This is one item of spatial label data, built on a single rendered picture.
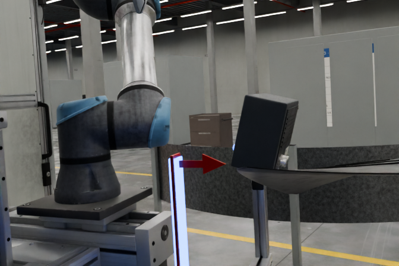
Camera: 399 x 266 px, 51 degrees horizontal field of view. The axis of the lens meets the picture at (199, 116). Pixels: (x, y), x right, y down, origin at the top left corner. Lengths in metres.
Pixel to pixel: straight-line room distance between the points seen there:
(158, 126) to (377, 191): 1.61
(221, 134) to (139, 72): 6.24
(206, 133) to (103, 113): 6.39
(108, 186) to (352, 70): 5.88
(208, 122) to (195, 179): 4.74
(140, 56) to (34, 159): 1.52
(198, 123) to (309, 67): 2.14
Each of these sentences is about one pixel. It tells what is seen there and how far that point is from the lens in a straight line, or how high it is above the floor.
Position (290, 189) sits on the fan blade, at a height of 1.13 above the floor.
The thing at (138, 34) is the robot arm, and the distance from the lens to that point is 1.13.
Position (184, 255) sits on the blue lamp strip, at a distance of 0.54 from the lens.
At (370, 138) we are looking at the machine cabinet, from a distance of 6.65.
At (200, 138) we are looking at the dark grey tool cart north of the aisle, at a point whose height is 0.49.
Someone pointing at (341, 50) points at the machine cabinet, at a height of 1.80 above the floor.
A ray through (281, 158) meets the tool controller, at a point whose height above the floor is 1.09.
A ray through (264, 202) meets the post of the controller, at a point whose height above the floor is 1.00.
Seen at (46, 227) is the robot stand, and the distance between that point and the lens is 1.06.
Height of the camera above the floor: 1.26
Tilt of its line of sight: 3 degrees down
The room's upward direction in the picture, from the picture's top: 3 degrees counter-clockwise
